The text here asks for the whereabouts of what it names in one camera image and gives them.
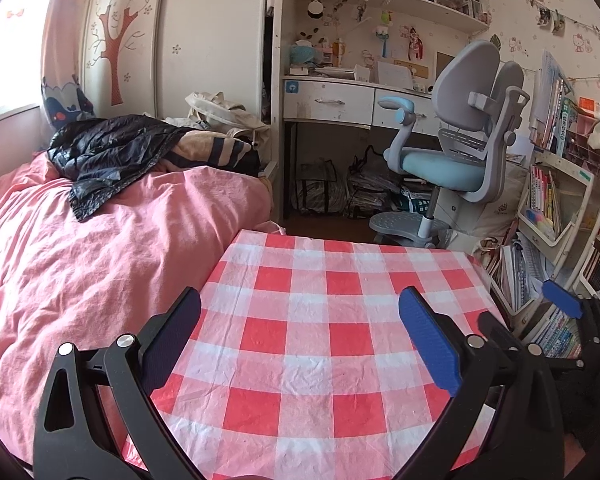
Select striped plastic storage bag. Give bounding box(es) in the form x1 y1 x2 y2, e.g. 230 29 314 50
346 152 406 220
291 159 349 217

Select teal round toy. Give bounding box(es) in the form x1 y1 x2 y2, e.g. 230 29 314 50
289 42 317 65

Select wardrobe with tree decal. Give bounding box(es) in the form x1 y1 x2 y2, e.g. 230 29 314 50
80 0 273 128

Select row of tall upright books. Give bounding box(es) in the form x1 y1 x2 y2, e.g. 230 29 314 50
530 50 581 156

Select stack of workbooks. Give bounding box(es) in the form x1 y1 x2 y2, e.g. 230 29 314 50
497 242 583 361

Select white paper stand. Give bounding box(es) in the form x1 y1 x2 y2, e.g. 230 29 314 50
375 59 415 87

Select white drawer cabinet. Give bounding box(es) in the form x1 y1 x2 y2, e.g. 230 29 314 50
437 162 528 241

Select black puffer jacket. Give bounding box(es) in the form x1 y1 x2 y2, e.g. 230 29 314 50
47 114 196 223

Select window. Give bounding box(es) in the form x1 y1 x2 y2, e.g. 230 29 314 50
0 0 56 116

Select white book rack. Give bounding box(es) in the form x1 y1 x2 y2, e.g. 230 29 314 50
500 150 600 341

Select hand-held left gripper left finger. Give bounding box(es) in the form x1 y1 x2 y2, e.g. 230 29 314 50
32 287 206 480

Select grey and blue desk chair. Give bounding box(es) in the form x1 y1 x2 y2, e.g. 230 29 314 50
369 40 532 248

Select white canvas tote bag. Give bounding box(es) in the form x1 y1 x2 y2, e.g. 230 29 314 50
186 91 272 136

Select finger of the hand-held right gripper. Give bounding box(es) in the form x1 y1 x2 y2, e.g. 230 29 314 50
541 279 600 333
477 312 527 357

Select row of books in rack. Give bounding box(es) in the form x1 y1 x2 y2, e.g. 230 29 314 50
527 165 563 233

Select pink printed curtain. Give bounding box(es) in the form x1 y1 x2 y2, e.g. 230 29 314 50
40 0 98 131

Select blue printed box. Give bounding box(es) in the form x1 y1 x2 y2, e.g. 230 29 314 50
404 195 433 218

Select red checkered tablecloth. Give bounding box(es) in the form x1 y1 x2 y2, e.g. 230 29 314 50
120 229 511 480

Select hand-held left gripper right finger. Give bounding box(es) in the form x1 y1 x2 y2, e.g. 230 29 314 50
395 286 566 480

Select beige striped blanket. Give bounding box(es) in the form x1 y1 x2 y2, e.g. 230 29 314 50
167 127 261 178

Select pink duvet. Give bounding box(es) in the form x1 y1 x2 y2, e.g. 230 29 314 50
0 152 286 466

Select white desk with drawers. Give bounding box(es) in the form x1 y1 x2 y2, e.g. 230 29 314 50
280 72 448 223

